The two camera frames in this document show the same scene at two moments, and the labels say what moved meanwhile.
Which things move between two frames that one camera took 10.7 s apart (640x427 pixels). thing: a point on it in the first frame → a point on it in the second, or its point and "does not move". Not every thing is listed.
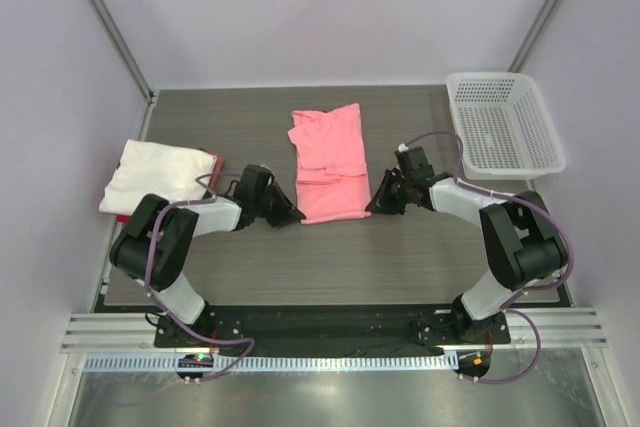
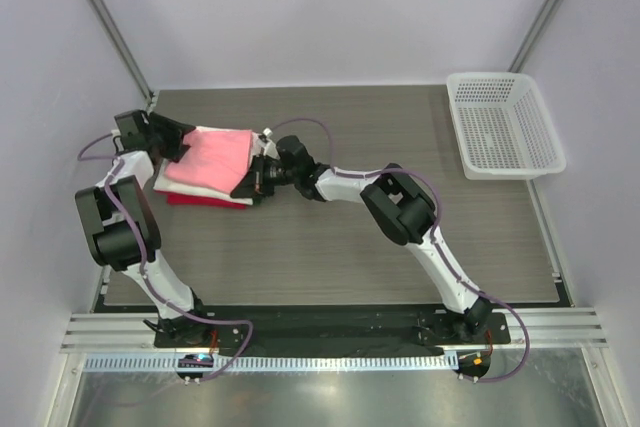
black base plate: x=329 y=329 does not move
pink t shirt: x=331 y=168 → x=216 y=158
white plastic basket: x=503 y=125 does not move
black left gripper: x=287 y=212 → x=174 y=133
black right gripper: x=382 y=202 → x=255 y=181
